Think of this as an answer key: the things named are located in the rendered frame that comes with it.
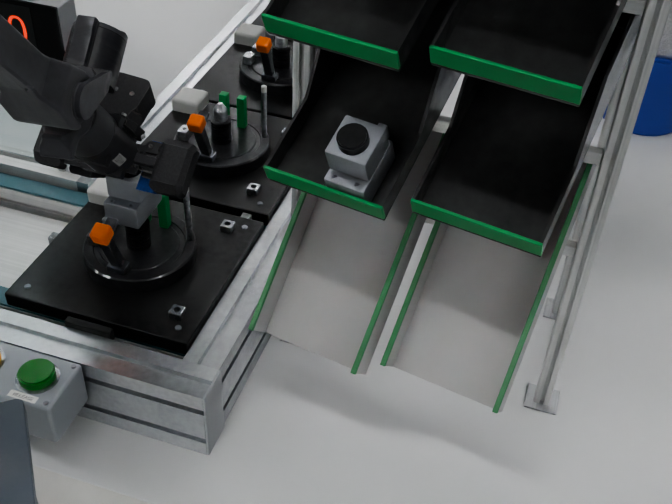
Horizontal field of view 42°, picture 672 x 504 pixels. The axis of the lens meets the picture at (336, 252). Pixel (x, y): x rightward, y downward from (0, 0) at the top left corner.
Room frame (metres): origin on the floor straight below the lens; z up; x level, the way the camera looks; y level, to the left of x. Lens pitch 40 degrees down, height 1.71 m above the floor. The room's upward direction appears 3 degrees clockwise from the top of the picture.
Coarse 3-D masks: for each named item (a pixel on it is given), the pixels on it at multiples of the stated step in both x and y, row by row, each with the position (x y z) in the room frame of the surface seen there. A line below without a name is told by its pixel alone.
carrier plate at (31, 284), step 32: (192, 224) 0.91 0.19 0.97; (256, 224) 0.92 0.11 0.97; (64, 256) 0.83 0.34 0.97; (224, 256) 0.85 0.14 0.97; (32, 288) 0.77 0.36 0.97; (64, 288) 0.78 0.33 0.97; (96, 288) 0.78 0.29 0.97; (192, 288) 0.79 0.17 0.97; (224, 288) 0.80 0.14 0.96; (64, 320) 0.74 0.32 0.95; (96, 320) 0.73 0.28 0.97; (128, 320) 0.73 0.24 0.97; (160, 320) 0.73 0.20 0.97; (192, 320) 0.73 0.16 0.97
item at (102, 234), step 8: (96, 224) 0.78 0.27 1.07; (104, 224) 0.78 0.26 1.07; (112, 224) 0.79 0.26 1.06; (96, 232) 0.77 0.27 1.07; (104, 232) 0.77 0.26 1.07; (112, 232) 0.78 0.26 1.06; (96, 240) 0.76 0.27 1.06; (104, 240) 0.76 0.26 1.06; (112, 240) 0.78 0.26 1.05; (104, 248) 0.77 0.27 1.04; (112, 248) 0.78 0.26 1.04; (112, 256) 0.78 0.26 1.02; (120, 256) 0.79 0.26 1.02; (112, 264) 0.79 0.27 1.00; (120, 264) 0.79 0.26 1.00
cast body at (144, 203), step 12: (108, 180) 0.83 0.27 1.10; (120, 180) 0.83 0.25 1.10; (132, 180) 0.83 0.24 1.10; (108, 192) 0.83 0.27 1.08; (120, 192) 0.83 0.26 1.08; (132, 192) 0.82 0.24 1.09; (144, 192) 0.83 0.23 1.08; (108, 204) 0.82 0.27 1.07; (120, 204) 0.82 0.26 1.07; (132, 204) 0.82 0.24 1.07; (144, 204) 0.83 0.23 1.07; (156, 204) 0.85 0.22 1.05; (108, 216) 0.82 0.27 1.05; (120, 216) 0.81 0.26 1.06; (132, 216) 0.81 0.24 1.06; (144, 216) 0.82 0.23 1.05
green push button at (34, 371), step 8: (32, 360) 0.66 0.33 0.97; (40, 360) 0.66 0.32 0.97; (48, 360) 0.66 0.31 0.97; (24, 368) 0.64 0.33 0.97; (32, 368) 0.64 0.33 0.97; (40, 368) 0.65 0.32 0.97; (48, 368) 0.65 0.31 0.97; (24, 376) 0.63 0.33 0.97; (32, 376) 0.63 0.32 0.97; (40, 376) 0.63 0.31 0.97; (48, 376) 0.63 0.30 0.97; (24, 384) 0.62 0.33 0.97; (32, 384) 0.62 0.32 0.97; (40, 384) 0.62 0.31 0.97; (48, 384) 0.63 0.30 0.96
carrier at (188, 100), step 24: (192, 96) 1.20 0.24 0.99; (240, 96) 1.13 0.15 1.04; (264, 96) 1.10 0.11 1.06; (168, 120) 1.16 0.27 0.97; (216, 120) 1.08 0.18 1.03; (240, 120) 1.12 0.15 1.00; (264, 120) 1.10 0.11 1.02; (288, 120) 1.18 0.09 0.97; (144, 144) 1.09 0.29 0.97; (216, 144) 1.07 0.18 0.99; (240, 144) 1.08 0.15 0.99; (264, 144) 1.08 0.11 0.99; (216, 168) 1.02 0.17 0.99; (240, 168) 1.03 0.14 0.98; (192, 192) 0.98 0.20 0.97; (216, 192) 0.99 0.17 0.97; (240, 192) 0.99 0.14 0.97; (264, 192) 0.99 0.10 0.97; (264, 216) 0.94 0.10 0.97
